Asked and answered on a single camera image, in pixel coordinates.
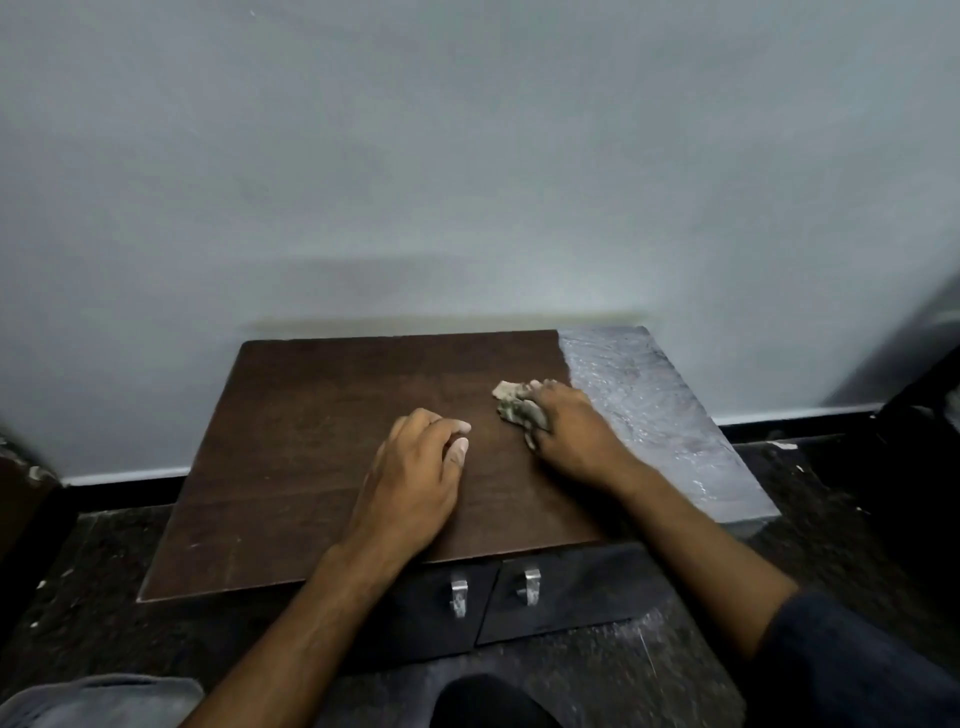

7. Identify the person's right hand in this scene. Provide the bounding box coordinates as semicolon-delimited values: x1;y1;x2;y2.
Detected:
523;378;648;498

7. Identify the person's right forearm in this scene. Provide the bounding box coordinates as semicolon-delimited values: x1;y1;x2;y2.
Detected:
616;463;800;661

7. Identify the white perforated plastic basket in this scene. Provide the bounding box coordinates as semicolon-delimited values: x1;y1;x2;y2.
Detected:
0;672;206;728

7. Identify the grey cleaning cloth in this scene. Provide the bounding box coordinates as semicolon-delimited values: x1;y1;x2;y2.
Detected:
491;380;553;451

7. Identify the person's left hand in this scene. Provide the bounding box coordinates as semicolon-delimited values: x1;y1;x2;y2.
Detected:
343;407;473;573

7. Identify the black metal bed frame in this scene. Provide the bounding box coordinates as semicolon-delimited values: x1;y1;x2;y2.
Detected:
873;365;960;526

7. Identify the person's left forearm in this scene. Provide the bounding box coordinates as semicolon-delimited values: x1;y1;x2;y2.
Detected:
179;541;425;728

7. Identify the brown wooden cabinet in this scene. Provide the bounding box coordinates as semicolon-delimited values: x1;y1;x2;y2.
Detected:
137;324;783;670

